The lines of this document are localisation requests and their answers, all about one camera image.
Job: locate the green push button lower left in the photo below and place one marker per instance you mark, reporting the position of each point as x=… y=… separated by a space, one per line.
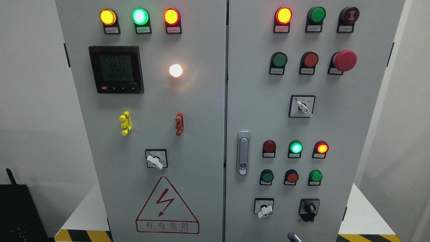
x=266 y=177

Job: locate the green push button upper row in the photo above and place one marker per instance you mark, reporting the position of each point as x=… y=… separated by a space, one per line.
x=277 y=63

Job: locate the red push button lower middle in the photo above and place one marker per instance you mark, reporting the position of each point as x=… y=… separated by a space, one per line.
x=291 y=177

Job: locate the red push button upper row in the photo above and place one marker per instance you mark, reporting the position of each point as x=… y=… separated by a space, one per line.
x=308 y=63

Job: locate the green push button lower right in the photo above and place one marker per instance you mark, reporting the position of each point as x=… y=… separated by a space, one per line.
x=315 y=178

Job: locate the red emergency stop mushroom button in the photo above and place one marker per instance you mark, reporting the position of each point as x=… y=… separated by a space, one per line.
x=341 y=62

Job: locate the red terminal clip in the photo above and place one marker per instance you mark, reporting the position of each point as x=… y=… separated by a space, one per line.
x=179 y=119

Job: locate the red indicator lamp lower left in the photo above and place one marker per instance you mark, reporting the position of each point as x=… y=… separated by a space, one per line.
x=268 y=149

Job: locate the red indicator lamp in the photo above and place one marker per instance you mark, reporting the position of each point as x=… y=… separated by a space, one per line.
x=172 y=20
x=268 y=149
x=320 y=150

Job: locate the white glowing indicator lamp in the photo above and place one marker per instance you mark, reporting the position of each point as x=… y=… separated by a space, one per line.
x=176 y=70

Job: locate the grey left cabinet door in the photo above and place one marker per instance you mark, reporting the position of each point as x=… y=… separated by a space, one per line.
x=196 y=158

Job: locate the grey cabinet door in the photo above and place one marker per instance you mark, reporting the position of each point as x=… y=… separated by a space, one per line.
x=196 y=158
x=259 y=103

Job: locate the green indicator lamp lower middle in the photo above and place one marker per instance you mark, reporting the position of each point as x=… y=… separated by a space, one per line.
x=295 y=149

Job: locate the green indicator lamp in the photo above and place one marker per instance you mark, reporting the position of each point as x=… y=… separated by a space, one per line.
x=141 y=21
x=295 y=149

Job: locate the yellow terminal clip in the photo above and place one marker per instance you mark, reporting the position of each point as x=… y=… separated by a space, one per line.
x=125 y=123

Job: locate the grey right cabinet door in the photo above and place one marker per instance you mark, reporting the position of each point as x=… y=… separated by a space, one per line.
x=259 y=103

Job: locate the red electric hazard warning sticker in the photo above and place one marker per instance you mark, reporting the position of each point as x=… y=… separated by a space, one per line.
x=165 y=211

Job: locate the red indicator lamp lower right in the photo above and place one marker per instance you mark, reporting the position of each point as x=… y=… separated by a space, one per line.
x=320 y=150

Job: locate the black digital power meter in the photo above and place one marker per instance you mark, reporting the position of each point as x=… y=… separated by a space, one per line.
x=117 y=69

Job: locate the red indicator lamp top left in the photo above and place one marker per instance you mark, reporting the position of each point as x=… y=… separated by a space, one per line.
x=172 y=20

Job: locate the red lit lamp top right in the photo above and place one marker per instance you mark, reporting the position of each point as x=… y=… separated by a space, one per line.
x=282 y=20

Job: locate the green indicator lamp top left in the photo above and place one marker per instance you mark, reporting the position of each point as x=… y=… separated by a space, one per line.
x=141 y=21

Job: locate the green lamp top right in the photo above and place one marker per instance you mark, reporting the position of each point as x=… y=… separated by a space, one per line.
x=315 y=19

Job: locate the yellow indicator lamp top left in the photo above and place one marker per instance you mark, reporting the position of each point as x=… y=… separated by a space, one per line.
x=110 y=21

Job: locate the dark red buzzer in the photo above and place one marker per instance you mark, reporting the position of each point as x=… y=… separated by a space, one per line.
x=347 y=18

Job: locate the white platform with hazard stripes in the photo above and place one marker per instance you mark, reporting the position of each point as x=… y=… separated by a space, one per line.
x=362 y=223

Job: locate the black device with antenna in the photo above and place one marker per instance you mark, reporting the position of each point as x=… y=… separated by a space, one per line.
x=19 y=219

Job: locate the silver door latch handle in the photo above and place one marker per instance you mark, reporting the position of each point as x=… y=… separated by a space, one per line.
x=242 y=156

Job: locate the left door rotary selector switch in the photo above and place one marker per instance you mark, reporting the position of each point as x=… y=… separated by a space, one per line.
x=156 y=158

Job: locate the upper right rotary selector switch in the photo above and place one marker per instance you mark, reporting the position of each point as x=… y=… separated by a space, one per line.
x=301 y=106

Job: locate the lower left rotary selector switch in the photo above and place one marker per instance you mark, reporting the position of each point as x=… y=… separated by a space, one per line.
x=263 y=207

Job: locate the black knob selector switch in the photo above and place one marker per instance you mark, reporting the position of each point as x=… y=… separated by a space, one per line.
x=308 y=209

